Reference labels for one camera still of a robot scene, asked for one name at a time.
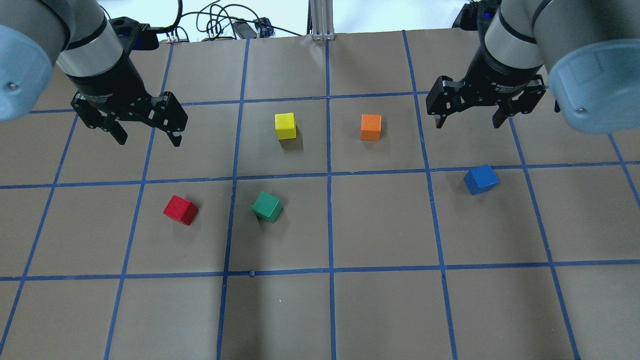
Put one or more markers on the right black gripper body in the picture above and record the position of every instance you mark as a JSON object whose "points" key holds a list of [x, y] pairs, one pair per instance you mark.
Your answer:
{"points": [[501, 74]]}

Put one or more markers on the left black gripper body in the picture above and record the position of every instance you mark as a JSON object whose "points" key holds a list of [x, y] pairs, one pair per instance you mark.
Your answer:
{"points": [[109, 83]]}

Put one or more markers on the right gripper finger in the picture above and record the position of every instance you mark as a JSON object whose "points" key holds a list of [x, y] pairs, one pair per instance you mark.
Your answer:
{"points": [[440, 120], [498, 118]]}

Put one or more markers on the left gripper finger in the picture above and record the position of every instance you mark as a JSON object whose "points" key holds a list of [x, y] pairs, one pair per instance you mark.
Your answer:
{"points": [[118, 133], [175, 137]]}

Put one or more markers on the red wooden block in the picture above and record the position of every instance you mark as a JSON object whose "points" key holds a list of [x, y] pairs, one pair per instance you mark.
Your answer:
{"points": [[181, 210]]}

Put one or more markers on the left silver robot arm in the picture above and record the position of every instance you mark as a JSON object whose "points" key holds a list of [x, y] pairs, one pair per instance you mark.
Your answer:
{"points": [[93, 51]]}

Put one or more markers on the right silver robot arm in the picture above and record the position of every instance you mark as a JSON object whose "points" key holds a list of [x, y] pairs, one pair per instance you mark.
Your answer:
{"points": [[585, 52]]}

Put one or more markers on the blue wooden block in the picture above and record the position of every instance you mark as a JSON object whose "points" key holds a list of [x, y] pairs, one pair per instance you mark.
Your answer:
{"points": [[481, 179]]}

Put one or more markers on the orange wooden block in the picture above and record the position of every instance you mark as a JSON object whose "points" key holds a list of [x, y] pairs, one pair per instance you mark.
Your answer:
{"points": [[371, 127]]}

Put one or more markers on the yellow wooden block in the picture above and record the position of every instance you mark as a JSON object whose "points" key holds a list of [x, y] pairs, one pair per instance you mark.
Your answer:
{"points": [[285, 126]]}

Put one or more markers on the green wooden block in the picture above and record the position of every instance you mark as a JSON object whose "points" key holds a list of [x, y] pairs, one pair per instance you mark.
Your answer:
{"points": [[267, 207]]}

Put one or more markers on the black power adapter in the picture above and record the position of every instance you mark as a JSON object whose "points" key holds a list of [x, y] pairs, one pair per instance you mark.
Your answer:
{"points": [[243, 30]]}

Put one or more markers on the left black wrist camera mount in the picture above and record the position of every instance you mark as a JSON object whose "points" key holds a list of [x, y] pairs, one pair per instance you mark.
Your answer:
{"points": [[134, 35]]}

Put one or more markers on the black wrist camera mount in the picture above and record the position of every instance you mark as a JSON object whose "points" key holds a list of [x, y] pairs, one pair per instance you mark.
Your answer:
{"points": [[134, 35], [475, 13]]}

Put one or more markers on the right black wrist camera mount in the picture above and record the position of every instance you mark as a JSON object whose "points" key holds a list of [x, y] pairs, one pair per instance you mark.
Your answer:
{"points": [[475, 13]]}

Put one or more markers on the aluminium frame post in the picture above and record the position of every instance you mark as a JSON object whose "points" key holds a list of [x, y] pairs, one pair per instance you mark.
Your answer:
{"points": [[321, 20]]}

